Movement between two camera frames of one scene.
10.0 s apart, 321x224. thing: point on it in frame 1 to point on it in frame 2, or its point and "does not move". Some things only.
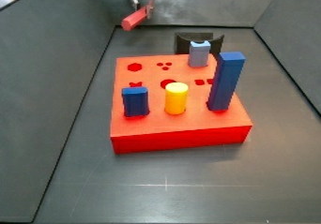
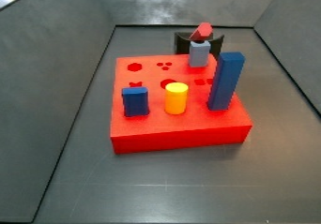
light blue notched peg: (198, 53) does not move
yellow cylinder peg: (175, 97) does not move
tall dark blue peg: (224, 81) does not move
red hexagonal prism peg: (136, 17) to (203, 32)
